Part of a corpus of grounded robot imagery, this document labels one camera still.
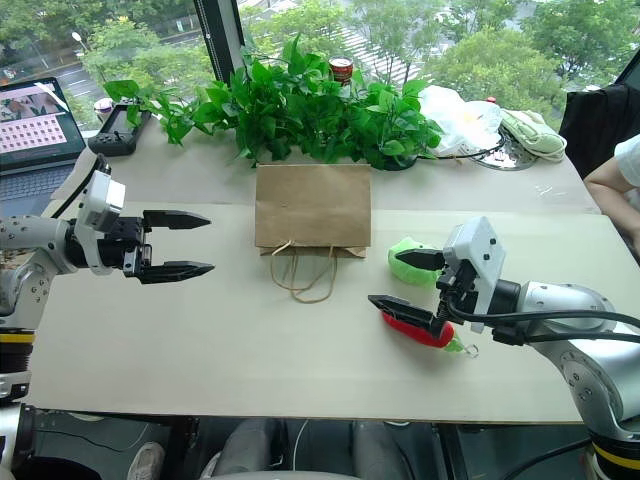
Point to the white purple cup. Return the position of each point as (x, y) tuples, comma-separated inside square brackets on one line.
[(103, 109)]

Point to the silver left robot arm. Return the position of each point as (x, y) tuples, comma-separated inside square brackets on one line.
[(30, 240)]

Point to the white shirt sleeve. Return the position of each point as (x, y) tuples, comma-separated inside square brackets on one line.
[(630, 160)]

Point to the white plastic bag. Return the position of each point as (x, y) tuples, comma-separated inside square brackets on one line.
[(457, 120)]

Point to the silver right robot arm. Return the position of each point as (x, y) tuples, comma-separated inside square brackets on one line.
[(575, 310)]

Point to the green leafy pothos plant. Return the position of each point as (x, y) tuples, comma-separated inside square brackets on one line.
[(300, 110)]

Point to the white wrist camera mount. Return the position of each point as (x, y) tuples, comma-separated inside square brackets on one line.
[(102, 195), (480, 250)]

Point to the pale green cloth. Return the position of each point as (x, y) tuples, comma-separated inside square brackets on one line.
[(535, 132)]

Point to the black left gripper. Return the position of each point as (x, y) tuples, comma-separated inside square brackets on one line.
[(120, 245)]

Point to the person bare forearm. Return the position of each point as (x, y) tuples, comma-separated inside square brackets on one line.
[(612, 200)]

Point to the black window pillar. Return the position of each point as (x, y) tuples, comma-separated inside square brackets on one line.
[(220, 40)]

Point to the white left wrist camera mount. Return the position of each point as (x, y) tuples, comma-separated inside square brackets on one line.
[(102, 195)]

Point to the green plush toy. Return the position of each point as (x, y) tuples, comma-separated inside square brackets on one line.
[(407, 272)]

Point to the grey rounded leg shape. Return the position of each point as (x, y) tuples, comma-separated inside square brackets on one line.
[(245, 450), (380, 452)]

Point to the red drink can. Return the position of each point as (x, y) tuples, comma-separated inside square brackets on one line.
[(341, 70)]

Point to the grey open laptop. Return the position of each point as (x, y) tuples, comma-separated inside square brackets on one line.
[(35, 145)]

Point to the white grey sneaker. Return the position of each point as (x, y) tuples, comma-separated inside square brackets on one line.
[(146, 462)]

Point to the black handheld game controller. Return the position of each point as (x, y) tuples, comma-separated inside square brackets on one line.
[(120, 130)]

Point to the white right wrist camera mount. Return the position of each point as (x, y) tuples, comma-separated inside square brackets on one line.
[(480, 250)]

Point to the round silver tray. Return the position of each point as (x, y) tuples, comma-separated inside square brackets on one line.
[(505, 157)]

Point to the brown paper bag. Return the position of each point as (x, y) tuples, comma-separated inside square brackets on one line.
[(312, 205)]

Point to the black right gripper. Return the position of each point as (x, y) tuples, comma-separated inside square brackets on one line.
[(460, 292)]

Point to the red chili pepper toy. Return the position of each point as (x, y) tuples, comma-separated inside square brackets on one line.
[(430, 337)]

